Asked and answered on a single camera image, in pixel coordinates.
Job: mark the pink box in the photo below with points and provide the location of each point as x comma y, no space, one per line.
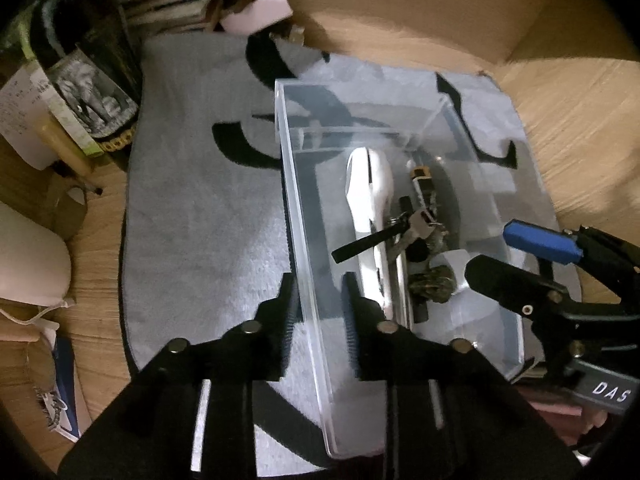
255,12

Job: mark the grey mat with black pattern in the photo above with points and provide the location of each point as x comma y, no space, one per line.
200,235

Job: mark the dark bottle with elephant label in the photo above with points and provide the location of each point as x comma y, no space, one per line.
90,95

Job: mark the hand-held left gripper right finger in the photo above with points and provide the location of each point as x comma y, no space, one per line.
352,325

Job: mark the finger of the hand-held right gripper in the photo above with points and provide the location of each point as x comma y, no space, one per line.
500,282
540,240

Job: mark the small beige trinket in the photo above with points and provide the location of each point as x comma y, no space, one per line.
290,35

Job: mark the black and gold lipstick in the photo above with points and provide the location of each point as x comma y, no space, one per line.
422,185

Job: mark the bunch of keys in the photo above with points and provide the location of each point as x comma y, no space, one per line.
412,227

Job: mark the white paper note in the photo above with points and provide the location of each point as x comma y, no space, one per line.
20,110

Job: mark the dark ornate brooch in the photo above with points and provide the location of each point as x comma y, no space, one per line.
435,284

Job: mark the clear acrylic box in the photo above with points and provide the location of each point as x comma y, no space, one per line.
465,320

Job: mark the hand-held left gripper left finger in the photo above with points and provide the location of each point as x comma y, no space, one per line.
289,325

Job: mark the person's right hand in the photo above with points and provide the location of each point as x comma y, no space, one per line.
570,412

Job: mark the blue and white card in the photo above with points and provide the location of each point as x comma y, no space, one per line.
65,375

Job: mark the yellow tube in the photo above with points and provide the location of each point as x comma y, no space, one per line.
62,145

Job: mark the white cloth pouch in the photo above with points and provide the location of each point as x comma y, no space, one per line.
30,260

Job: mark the stack of papers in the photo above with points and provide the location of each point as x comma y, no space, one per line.
170,10

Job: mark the white glossy curved object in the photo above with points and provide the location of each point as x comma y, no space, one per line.
385,180

